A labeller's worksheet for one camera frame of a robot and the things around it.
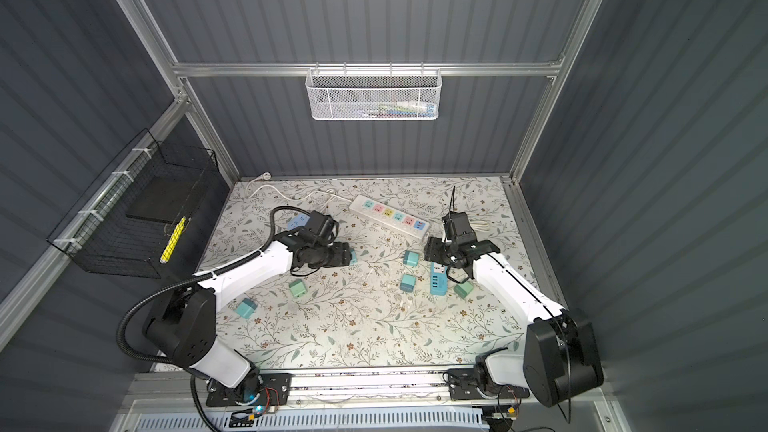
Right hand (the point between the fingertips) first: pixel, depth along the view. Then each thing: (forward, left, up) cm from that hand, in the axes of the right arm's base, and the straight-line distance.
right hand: (437, 251), depth 87 cm
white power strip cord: (+43, +67, -9) cm, 80 cm away
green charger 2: (-8, -8, -9) cm, 14 cm away
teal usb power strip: (-5, -1, -7) cm, 9 cm away
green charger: (-8, +42, -8) cm, 43 cm away
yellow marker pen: (-8, +64, +19) cm, 67 cm away
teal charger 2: (-6, +8, -9) cm, 14 cm away
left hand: (0, +28, -2) cm, 28 cm away
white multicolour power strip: (+19, +14, -7) cm, 25 cm away
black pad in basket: (+6, +73, +20) cm, 76 cm away
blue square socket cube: (+17, +47, -6) cm, 50 cm away
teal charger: (+3, +7, -9) cm, 12 cm away
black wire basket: (-9, +77, +24) cm, 81 cm away
